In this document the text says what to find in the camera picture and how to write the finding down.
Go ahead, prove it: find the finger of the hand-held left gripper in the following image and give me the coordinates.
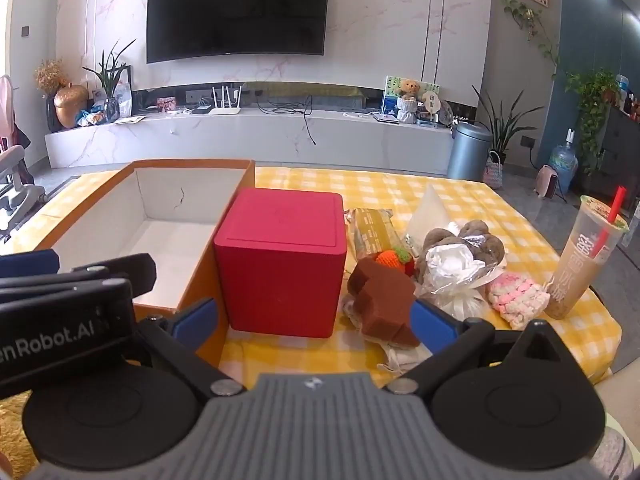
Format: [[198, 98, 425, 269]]
[[0, 249, 61, 282], [56, 253, 158, 307]]

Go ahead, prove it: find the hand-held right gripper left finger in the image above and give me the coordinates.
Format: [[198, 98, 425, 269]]
[[136, 297, 247, 395]]

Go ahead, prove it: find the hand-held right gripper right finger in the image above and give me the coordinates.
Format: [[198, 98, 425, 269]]
[[387, 299, 582, 395]]

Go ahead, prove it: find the brown plush toy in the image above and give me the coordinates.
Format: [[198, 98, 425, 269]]
[[347, 255, 422, 348]]

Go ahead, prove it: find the grey plush flower bouquet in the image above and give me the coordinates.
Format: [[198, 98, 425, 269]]
[[414, 220, 508, 321]]

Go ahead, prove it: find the orange crochet carrot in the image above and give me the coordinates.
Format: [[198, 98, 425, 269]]
[[375, 247, 416, 276]]

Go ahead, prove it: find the pink crochet pouch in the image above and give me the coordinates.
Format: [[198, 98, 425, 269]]
[[487, 272, 551, 331]]

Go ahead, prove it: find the orange cardboard box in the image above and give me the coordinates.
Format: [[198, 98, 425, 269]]
[[34, 159, 257, 368]]

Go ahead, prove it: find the translucent plastic bag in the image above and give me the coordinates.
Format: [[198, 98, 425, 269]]
[[404, 183, 463, 256]]

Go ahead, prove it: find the green snack packet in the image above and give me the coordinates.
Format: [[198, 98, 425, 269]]
[[345, 207, 401, 261]]

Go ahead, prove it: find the pink desk chair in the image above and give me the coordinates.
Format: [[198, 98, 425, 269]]
[[0, 74, 48, 211]]

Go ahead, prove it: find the red square box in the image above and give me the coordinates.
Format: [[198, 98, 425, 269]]
[[213, 187, 348, 340]]

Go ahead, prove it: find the milk tea cup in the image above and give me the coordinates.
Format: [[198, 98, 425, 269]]
[[544, 186, 630, 321]]

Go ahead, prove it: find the yellow checked tablecloth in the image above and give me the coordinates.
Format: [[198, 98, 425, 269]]
[[30, 165, 623, 386]]

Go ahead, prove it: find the gold acorn vase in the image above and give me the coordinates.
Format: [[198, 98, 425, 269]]
[[54, 84, 90, 130]]

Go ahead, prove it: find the striped woven basket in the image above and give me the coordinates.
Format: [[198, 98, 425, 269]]
[[482, 151, 507, 188]]

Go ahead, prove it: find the grey-blue trash can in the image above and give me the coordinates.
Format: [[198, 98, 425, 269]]
[[446, 121, 493, 182]]

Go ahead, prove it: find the white marble television console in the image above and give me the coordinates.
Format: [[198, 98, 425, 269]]
[[44, 110, 456, 177]]

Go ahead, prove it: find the small pink heater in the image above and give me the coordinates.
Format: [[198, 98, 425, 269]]
[[534, 164, 560, 198]]

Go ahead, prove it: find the dried flower bunch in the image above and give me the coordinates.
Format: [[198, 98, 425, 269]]
[[34, 59, 71, 96]]

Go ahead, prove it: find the white router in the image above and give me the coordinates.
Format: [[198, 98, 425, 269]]
[[209, 85, 243, 116]]

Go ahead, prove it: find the green potted plant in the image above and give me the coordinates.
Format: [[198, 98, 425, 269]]
[[82, 39, 137, 123]]

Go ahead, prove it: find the tall snake plant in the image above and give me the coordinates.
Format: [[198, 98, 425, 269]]
[[472, 85, 546, 166]]

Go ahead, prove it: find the blue water bottle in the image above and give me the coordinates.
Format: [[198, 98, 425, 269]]
[[547, 130, 579, 193]]

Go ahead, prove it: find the round wooden ornament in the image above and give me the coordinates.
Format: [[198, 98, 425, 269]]
[[422, 91, 443, 123]]

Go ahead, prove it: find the green blue poster board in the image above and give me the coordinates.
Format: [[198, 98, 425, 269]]
[[382, 75, 441, 116]]

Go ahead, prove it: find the teddy bear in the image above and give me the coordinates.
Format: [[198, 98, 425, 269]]
[[397, 79, 421, 125]]

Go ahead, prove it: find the dark cabinet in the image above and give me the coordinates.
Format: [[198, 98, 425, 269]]
[[592, 105, 640, 196]]

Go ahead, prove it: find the large leafy plant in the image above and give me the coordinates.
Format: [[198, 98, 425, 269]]
[[565, 70, 623, 181]]

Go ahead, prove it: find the hanging vine plant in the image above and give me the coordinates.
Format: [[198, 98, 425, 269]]
[[502, 0, 561, 78]]

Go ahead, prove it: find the black cable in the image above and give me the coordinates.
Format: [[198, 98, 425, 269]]
[[260, 102, 317, 147]]

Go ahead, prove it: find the black wall television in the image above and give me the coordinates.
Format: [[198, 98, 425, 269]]
[[146, 0, 332, 64]]

